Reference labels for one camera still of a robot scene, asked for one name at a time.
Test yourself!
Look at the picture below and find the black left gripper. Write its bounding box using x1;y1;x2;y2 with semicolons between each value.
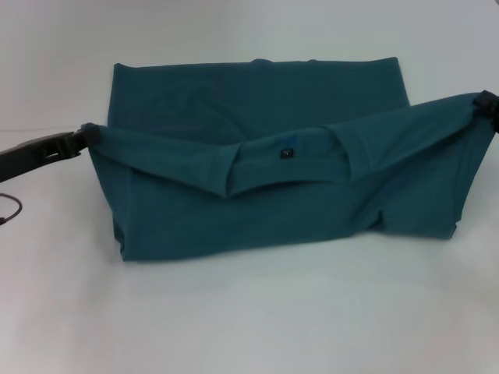
0;122;101;185

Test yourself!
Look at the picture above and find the teal t-shirt with FREE print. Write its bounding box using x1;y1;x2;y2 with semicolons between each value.
88;56;497;263

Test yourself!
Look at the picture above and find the black cable with silver plug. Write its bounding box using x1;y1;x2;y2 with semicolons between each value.
0;192;24;227

